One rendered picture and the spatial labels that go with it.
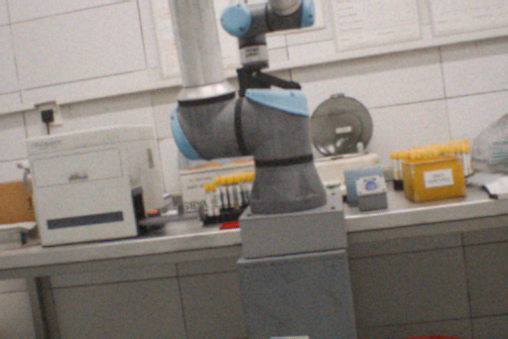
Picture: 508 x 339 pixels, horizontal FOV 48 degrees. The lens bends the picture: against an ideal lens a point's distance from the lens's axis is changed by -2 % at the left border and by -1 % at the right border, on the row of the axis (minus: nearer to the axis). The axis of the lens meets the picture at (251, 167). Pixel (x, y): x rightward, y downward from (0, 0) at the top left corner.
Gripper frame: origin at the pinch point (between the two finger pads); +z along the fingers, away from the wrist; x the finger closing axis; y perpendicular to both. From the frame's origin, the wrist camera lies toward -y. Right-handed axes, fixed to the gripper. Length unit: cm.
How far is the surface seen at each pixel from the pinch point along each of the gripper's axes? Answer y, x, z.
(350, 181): -18.3, -4.9, 13.9
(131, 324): 70, -57, 64
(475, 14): -68, -56, -32
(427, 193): -36.6, 3.1, 18.4
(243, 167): 12.6, -22.4, 7.1
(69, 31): 77, -57, -51
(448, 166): -42.7, 2.6, 12.3
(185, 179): 31.2, -22.5, 8.7
